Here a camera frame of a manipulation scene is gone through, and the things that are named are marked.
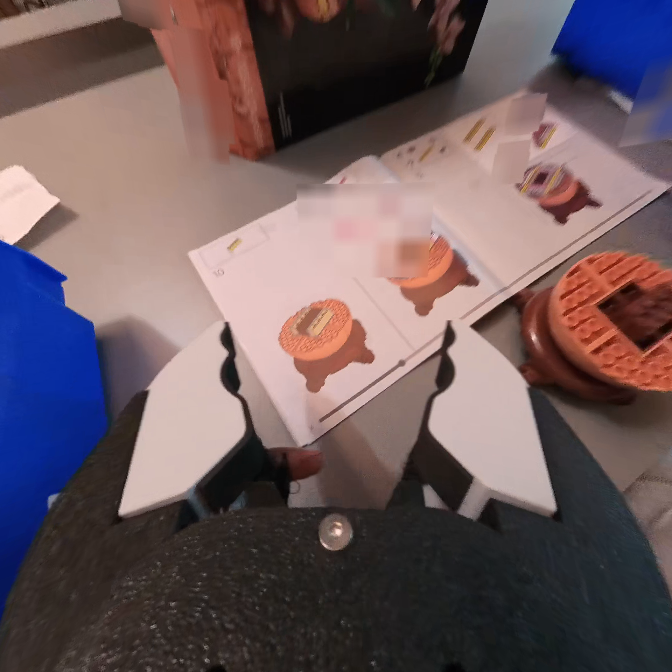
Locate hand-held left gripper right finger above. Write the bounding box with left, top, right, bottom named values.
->
left=405, top=321, right=557, bottom=522

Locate blue plastic bin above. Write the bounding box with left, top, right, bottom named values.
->
left=0, top=242, right=111, bottom=620
left=552, top=0, right=672, bottom=100

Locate grey desk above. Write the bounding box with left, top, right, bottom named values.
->
left=0, top=0, right=672, bottom=547

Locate round orange lego pot build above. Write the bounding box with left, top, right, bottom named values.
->
left=548, top=250, right=672, bottom=392

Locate dark building set box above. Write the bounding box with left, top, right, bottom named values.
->
left=118, top=0, right=489, bottom=161

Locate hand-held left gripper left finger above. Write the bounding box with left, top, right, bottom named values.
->
left=119, top=321, right=270, bottom=520

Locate open building instruction booklet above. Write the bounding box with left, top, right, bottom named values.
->
left=189, top=93, right=672, bottom=447

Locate person's left hand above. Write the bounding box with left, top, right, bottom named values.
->
left=271, top=447, right=324, bottom=484

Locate white paper bag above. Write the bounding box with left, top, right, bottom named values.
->
left=0, top=165, right=61, bottom=244

